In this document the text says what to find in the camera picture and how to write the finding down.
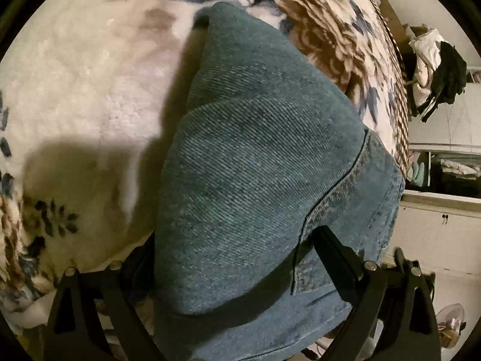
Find white wardrobe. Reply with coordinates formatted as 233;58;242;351
398;64;481;271

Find blue denim pants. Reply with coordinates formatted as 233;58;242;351
154;2;406;361

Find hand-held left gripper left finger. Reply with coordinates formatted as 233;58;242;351
42;241;156;361

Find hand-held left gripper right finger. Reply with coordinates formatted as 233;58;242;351
312;226;442;361

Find brown checkered bed sheet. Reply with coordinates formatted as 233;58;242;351
353;0;411;181

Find white clothes pile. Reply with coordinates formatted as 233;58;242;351
408;26;444;110

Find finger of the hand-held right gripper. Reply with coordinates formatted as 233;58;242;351
393;247;412;271

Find teal folded clothes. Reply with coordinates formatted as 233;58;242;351
408;162;430;189

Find large cardboard box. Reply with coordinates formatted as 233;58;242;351
379;0;408;46

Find floral bed blanket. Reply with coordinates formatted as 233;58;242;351
0;0;410;332

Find black garment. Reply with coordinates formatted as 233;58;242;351
421;41;468;123

